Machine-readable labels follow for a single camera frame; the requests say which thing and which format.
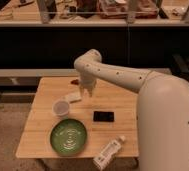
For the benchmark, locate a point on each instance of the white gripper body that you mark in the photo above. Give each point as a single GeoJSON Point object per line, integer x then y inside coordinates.
{"type": "Point", "coordinates": [87, 81]}

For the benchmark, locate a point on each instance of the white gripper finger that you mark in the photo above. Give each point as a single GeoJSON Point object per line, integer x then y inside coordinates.
{"type": "Point", "coordinates": [90, 92]}

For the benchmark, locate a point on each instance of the white sponge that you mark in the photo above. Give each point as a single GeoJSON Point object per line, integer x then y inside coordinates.
{"type": "Point", "coordinates": [73, 97]}

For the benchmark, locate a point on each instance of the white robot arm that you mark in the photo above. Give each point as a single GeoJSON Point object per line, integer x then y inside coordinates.
{"type": "Point", "coordinates": [162, 110]}

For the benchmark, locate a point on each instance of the white ceramic cup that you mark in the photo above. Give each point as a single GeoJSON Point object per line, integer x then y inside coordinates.
{"type": "Point", "coordinates": [61, 108]}

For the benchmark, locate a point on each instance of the dark red oblong object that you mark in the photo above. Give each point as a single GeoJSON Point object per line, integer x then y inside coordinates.
{"type": "Point", "coordinates": [75, 82]}

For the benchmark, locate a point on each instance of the black rectangular block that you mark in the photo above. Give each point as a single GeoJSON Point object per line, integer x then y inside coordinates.
{"type": "Point", "coordinates": [103, 116]}

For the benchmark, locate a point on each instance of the wooden table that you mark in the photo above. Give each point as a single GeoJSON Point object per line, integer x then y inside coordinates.
{"type": "Point", "coordinates": [35, 143]}

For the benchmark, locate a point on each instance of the green plate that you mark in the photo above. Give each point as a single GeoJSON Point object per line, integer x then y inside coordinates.
{"type": "Point", "coordinates": [68, 137]}

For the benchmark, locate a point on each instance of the white plastic bottle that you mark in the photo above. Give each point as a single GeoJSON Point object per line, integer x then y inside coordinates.
{"type": "Point", "coordinates": [107, 154]}

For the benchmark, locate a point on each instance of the background workbench shelf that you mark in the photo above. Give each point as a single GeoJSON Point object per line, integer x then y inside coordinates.
{"type": "Point", "coordinates": [94, 13]}

